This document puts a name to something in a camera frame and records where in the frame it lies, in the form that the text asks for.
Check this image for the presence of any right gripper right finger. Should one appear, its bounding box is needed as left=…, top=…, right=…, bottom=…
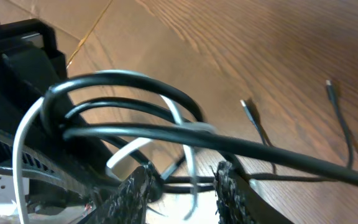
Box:
left=214, top=161, right=292, bottom=224

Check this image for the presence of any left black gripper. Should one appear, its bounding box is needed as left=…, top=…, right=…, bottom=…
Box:
left=0, top=19, right=115, bottom=215

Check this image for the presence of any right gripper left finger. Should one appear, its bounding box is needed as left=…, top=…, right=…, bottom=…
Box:
left=86, top=164, right=154, bottom=224

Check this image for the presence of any white usb cable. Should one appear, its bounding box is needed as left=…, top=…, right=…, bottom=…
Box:
left=12, top=69, right=217, bottom=224

